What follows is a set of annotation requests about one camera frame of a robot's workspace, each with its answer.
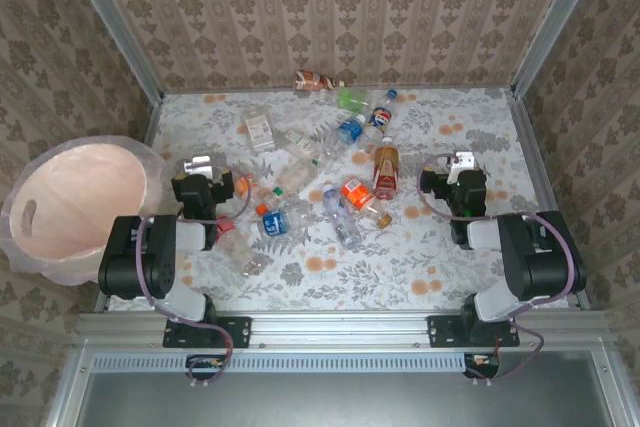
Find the orange label plastic bottle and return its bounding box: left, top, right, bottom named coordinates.
left=232, top=175, right=269, bottom=216
left=340, top=175, right=395, bottom=230

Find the amber tea bottle red label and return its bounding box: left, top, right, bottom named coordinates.
left=372, top=134, right=401, bottom=201

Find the small bottle green cap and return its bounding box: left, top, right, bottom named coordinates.
left=260, top=185, right=285, bottom=208

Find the wide blue label clear bottle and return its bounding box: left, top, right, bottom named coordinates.
left=257, top=199, right=314, bottom=243

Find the red cap cola bottle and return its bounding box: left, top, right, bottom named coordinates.
left=217, top=215, right=265, bottom=277

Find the square clear bottle white label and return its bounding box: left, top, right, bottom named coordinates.
left=240, top=105, right=276, bottom=154

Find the large crushed clear bottle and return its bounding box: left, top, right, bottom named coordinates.
left=276, top=158, right=320, bottom=194

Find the Pepsi bottle blue cap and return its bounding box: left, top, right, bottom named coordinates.
left=360, top=88, right=400, bottom=142

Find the slim clear bottle blue cap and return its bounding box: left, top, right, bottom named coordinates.
left=321, top=182, right=364, bottom=250

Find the small blue label water bottle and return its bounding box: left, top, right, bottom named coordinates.
left=333, top=114, right=368, bottom=148

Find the clear bottle green ring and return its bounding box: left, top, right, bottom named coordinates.
left=312, top=132, right=347, bottom=173

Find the brown label plastic bottle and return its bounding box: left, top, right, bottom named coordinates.
left=294, top=69, right=346, bottom=93

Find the round pale pink bin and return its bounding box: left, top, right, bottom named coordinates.
left=8, top=143, right=150, bottom=273

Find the pink plastic basket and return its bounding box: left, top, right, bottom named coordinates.
left=0, top=135, right=167, bottom=287

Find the floral patterned table cover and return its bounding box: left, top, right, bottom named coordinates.
left=107, top=87, right=571, bottom=312

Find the grey metal front panel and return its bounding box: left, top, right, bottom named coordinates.
left=74, top=370, right=612, bottom=427

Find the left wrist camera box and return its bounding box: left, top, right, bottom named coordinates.
left=180, top=155, right=215, bottom=181

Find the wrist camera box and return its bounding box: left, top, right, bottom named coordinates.
left=180, top=155, right=215, bottom=181
left=446, top=150, right=476, bottom=174

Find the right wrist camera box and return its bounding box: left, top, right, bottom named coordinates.
left=446, top=150, right=476, bottom=174

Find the right aluminium table side rail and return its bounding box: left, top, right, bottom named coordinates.
left=509, top=89, right=592, bottom=311

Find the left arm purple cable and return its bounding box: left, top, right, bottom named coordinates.
left=133, top=172, right=255, bottom=389

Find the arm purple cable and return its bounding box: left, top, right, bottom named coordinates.
left=133, top=172, right=255, bottom=389
left=417, top=153, right=575, bottom=386

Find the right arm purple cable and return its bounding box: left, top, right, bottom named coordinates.
left=417, top=153, right=575, bottom=386

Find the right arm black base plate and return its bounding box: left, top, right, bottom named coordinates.
left=427, top=315, right=520, bottom=349

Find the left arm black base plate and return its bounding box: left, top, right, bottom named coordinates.
left=163, top=315, right=252, bottom=349

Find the aluminium mounting rail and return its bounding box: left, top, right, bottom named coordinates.
left=74, top=310, right=609, bottom=351

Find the left aluminium frame post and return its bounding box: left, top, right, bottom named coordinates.
left=58, top=0, right=165, bottom=102

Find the aluminium frame post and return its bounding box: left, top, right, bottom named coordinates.
left=510, top=0, right=609, bottom=98
left=58, top=0, right=165, bottom=102

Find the right aluminium frame post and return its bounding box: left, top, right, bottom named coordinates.
left=510, top=0, right=609, bottom=98

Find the grey slotted cable duct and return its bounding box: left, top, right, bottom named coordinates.
left=91, top=352, right=469, bottom=374

